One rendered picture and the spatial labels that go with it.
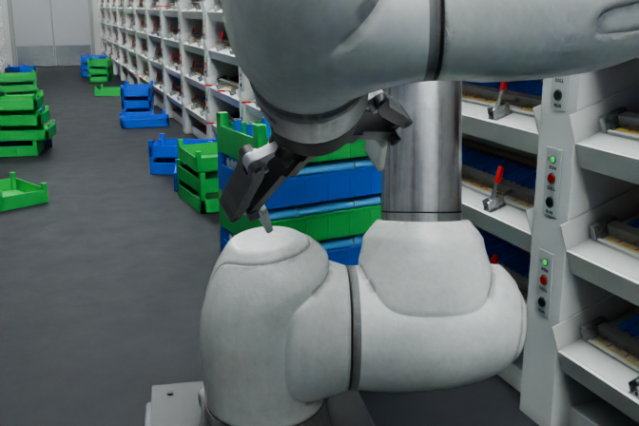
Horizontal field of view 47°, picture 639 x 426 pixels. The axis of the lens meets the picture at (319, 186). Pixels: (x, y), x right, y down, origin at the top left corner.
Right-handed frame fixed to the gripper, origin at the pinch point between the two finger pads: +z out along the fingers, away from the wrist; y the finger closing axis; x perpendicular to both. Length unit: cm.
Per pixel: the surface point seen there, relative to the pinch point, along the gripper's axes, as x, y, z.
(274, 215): -20, 1, 60
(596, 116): -1, -53, 40
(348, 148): -24, -19, 60
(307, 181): -22, -8, 59
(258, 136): -31, -3, 49
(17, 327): -42, 65, 108
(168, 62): -258, -17, 371
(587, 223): 12, -45, 51
